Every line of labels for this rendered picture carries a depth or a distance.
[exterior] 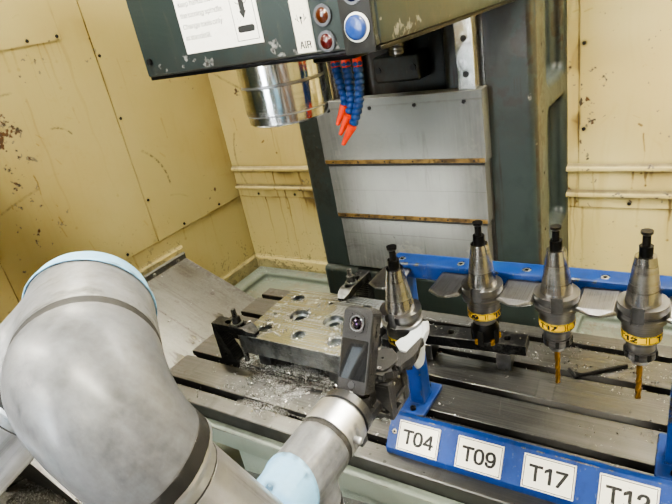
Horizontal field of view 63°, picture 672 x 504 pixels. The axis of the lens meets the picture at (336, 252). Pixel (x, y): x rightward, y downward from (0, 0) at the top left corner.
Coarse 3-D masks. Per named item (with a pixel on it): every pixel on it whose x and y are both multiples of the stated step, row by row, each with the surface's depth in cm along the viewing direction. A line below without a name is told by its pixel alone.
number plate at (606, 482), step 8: (600, 472) 82; (600, 480) 82; (608, 480) 81; (616, 480) 81; (624, 480) 80; (600, 488) 82; (608, 488) 81; (616, 488) 81; (624, 488) 80; (632, 488) 80; (640, 488) 79; (648, 488) 79; (656, 488) 78; (600, 496) 81; (608, 496) 81; (616, 496) 80; (624, 496) 80; (632, 496) 79; (640, 496) 79; (648, 496) 78; (656, 496) 78
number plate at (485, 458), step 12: (468, 444) 93; (480, 444) 92; (492, 444) 91; (456, 456) 93; (468, 456) 92; (480, 456) 91; (492, 456) 90; (468, 468) 92; (480, 468) 91; (492, 468) 90
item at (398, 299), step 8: (400, 264) 81; (392, 272) 79; (400, 272) 79; (392, 280) 80; (400, 280) 80; (392, 288) 80; (400, 288) 80; (408, 288) 81; (392, 296) 80; (400, 296) 80; (408, 296) 81; (392, 304) 81; (400, 304) 80; (408, 304) 81; (392, 312) 81; (400, 312) 81; (408, 312) 81
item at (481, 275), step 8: (472, 248) 82; (480, 248) 82; (488, 248) 82; (472, 256) 83; (480, 256) 82; (488, 256) 82; (472, 264) 83; (480, 264) 82; (488, 264) 83; (472, 272) 84; (480, 272) 83; (488, 272) 83; (472, 280) 84; (480, 280) 83; (488, 280) 83; (496, 280) 85; (480, 288) 84; (488, 288) 84
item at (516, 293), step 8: (512, 280) 86; (520, 280) 86; (504, 288) 84; (512, 288) 84; (520, 288) 84; (528, 288) 83; (504, 296) 82; (512, 296) 82; (520, 296) 82; (528, 296) 81; (504, 304) 82; (512, 304) 80; (520, 304) 80; (528, 304) 80
